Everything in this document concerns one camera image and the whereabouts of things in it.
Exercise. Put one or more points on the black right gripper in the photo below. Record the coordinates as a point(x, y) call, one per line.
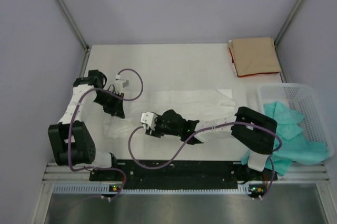
point(155, 132)

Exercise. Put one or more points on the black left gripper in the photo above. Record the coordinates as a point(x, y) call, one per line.
point(116, 109)

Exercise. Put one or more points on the white printed t shirt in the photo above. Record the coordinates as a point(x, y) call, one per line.
point(201, 105)

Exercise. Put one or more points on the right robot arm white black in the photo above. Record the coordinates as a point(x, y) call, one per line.
point(254, 130)

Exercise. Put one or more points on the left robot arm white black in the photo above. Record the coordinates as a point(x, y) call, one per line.
point(70, 138)

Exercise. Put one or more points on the folded tan t shirt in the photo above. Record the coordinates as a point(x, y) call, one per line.
point(254, 55)

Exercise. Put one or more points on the teal t shirt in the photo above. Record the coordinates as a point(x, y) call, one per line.
point(296, 147)

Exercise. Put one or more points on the white plastic basket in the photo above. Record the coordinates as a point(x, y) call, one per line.
point(300, 98)

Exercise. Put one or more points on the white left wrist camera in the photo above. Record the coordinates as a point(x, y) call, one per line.
point(119, 84)

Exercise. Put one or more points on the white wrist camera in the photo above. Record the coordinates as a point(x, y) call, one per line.
point(119, 84)
point(148, 120)

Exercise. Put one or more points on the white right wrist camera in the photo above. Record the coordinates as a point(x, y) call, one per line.
point(148, 120)

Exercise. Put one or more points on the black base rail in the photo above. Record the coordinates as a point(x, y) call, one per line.
point(190, 175)

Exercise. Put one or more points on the perforated white cable duct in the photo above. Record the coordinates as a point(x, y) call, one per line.
point(72, 188)

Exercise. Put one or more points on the aluminium front frame rail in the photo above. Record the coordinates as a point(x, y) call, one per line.
point(296, 174)

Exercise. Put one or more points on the left aluminium frame post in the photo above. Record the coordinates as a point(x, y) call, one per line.
point(72, 24)

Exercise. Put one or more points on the aluminium frame post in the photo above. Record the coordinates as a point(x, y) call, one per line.
point(290, 18)
point(72, 24)

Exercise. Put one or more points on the right aluminium frame post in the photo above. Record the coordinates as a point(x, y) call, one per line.
point(290, 18)

